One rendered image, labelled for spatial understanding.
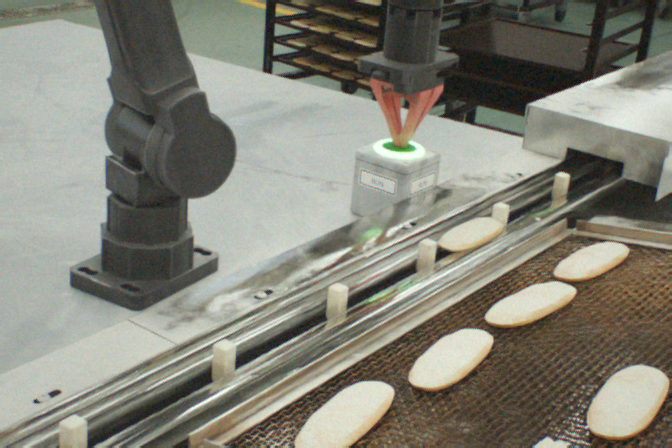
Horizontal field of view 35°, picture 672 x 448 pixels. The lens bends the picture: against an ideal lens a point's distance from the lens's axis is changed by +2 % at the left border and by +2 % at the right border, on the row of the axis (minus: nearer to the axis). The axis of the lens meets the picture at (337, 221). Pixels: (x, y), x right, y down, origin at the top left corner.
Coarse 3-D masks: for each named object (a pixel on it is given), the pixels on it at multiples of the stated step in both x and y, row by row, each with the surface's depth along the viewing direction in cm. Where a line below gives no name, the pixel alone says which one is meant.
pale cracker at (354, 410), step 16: (368, 384) 69; (384, 384) 70; (336, 400) 67; (352, 400) 67; (368, 400) 67; (384, 400) 67; (320, 416) 65; (336, 416) 65; (352, 416) 65; (368, 416) 65; (304, 432) 64; (320, 432) 63; (336, 432) 63; (352, 432) 64
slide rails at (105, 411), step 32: (544, 192) 121; (576, 192) 122; (512, 224) 112; (416, 256) 102; (448, 256) 103; (352, 288) 94; (288, 320) 88; (160, 384) 77; (224, 384) 78; (96, 416) 73; (160, 416) 74
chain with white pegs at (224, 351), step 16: (608, 160) 132; (560, 176) 121; (592, 176) 131; (560, 192) 122; (496, 208) 111; (432, 256) 101; (416, 272) 101; (336, 288) 90; (384, 288) 98; (336, 304) 90; (352, 304) 94; (320, 320) 90; (288, 336) 87; (224, 352) 79; (224, 368) 79; (208, 384) 80; (176, 400) 78; (144, 416) 75; (64, 432) 69; (80, 432) 69; (112, 432) 73
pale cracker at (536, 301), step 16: (528, 288) 85; (544, 288) 84; (560, 288) 84; (496, 304) 82; (512, 304) 81; (528, 304) 81; (544, 304) 81; (560, 304) 82; (496, 320) 80; (512, 320) 79; (528, 320) 80
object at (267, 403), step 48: (528, 240) 95; (624, 240) 97; (480, 288) 87; (576, 288) 87; (624, 288) 86; (384, 336) 78; (432, 336) 79; (528, 336) 78; (288, 384) 70; (336, 384) 72; (528, 384) 70; (576, 384) 70; (192, 432) 64; (240, 432) 66; (384, 432) 65; (432, 432) 65; (480, 432) 65; (528, 432) 64; (576, 432) 64
